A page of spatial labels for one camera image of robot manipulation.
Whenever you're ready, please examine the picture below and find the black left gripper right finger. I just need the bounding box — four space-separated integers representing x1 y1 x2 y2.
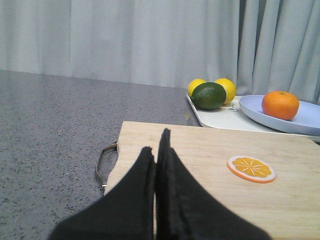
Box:
155 129 270 240

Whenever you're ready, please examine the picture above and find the orange slice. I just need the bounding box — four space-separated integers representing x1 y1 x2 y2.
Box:
226 155 277 184

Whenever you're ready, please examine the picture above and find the metal cutting board handle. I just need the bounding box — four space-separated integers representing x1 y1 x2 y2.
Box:
94 141 118 196

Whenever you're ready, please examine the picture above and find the yellow lemon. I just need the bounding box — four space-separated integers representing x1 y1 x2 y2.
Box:
214 78 237 105
187 78 206 97

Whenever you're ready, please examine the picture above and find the cream rectangular tray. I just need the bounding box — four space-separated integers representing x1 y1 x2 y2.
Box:
186 95 320 143

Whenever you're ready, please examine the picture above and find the green lime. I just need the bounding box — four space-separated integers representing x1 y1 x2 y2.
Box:
190 82 227 111

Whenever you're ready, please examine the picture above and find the wooden cutting board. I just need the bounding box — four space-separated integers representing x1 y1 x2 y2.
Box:
106 121 320 240

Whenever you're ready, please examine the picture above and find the whole orange fruit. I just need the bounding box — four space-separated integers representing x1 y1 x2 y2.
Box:
261 91 300 121

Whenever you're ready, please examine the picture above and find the light blue round plate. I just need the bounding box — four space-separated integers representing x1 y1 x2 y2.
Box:
238 94 320 137

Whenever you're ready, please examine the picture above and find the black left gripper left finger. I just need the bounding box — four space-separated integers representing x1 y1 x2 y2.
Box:
49 147 156 240

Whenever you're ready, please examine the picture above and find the grey white curtain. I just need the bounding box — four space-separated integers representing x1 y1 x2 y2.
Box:
0 0 320 103

